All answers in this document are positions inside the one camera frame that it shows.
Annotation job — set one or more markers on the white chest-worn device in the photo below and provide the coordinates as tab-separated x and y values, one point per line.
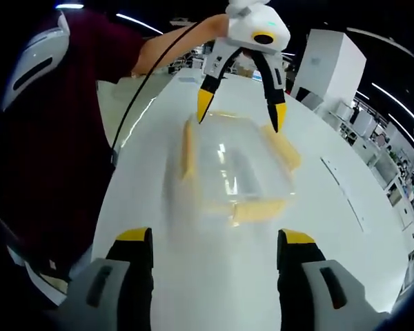
31	69

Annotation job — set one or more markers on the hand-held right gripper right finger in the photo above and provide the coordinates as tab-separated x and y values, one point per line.
310	296

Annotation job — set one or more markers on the clear plastic storage box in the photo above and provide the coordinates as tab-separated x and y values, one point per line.
245	179

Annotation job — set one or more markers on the white square pillar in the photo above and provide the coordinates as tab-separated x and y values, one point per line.
331	62

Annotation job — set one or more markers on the clear container with yellow clips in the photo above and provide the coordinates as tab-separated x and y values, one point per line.
227	134

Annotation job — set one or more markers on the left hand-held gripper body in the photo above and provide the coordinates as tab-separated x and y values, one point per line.
248	24

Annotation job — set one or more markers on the grey chair back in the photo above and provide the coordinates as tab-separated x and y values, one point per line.
312	101

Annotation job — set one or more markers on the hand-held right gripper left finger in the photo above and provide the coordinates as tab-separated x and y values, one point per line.
120	296

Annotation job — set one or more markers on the person in maroon shirt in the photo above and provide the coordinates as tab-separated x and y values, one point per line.
55	155

